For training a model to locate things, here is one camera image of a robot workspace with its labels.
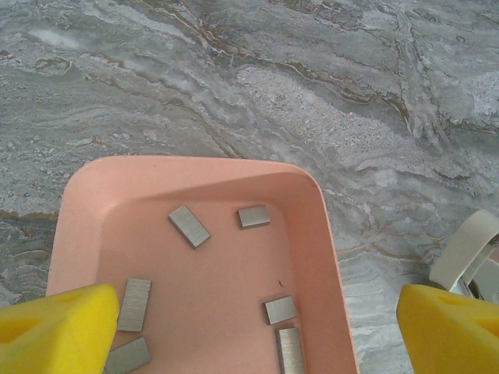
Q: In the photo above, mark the pink plastic tray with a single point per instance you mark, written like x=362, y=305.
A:
x=218, y=272

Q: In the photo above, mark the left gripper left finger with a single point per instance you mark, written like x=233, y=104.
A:
x=54, y=335

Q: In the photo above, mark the white tape roll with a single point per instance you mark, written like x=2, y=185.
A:
x=458, y=249

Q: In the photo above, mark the grey staple strip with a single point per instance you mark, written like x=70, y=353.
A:
x=189, y=226
x=280, y=309
x=128, y=356
x=290, y=350
x=253, y=217
x=134, y=305

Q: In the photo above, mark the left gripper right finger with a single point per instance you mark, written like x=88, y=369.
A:
x=452, y=335

